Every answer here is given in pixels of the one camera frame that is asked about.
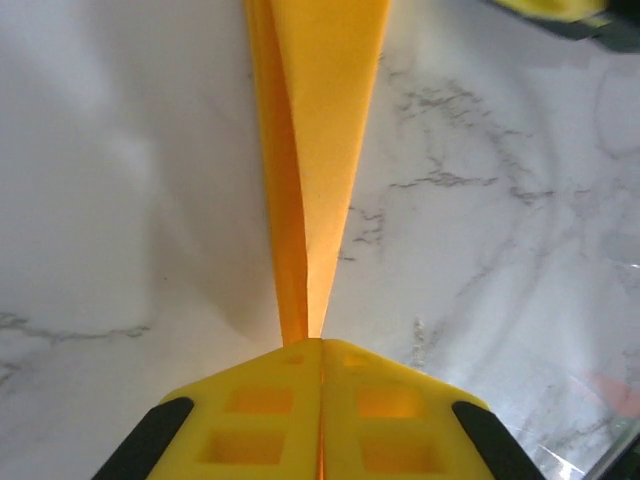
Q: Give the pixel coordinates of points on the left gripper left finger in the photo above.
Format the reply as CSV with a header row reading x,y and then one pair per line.
x,y
240,430

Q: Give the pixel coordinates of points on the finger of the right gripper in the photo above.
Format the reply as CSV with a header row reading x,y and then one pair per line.
x,y
555,7

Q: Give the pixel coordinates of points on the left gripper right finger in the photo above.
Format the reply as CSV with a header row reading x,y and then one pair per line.
x,y
400,430

